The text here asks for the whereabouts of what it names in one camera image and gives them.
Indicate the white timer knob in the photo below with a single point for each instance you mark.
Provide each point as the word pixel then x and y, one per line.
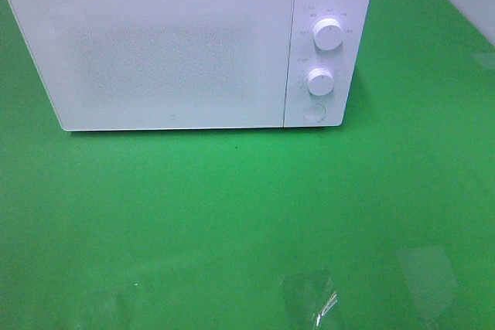
pixel 320 82

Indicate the white microwave door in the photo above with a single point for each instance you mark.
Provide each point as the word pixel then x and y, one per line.
pixel 160 64

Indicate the round door release button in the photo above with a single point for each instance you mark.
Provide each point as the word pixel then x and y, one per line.
pixel 314 113

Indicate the upper white power knob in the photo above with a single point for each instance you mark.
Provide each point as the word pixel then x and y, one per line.
pixel 327 34

